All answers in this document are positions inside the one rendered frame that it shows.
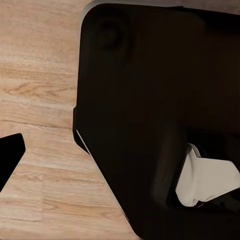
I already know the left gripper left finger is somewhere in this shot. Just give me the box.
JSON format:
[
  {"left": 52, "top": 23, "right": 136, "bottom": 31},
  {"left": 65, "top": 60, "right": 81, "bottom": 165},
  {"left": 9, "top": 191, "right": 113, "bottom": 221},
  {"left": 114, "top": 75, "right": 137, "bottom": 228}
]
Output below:
[{"left": 0, "top": 133, "right": 26, "bottom": 192}]

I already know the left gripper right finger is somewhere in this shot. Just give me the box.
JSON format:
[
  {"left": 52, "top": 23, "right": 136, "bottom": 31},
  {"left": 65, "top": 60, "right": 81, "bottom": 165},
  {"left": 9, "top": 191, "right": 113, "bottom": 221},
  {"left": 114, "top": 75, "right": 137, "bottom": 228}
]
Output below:
[{"left": 224, "top": 132, "right": 240, "bottom": 172}]

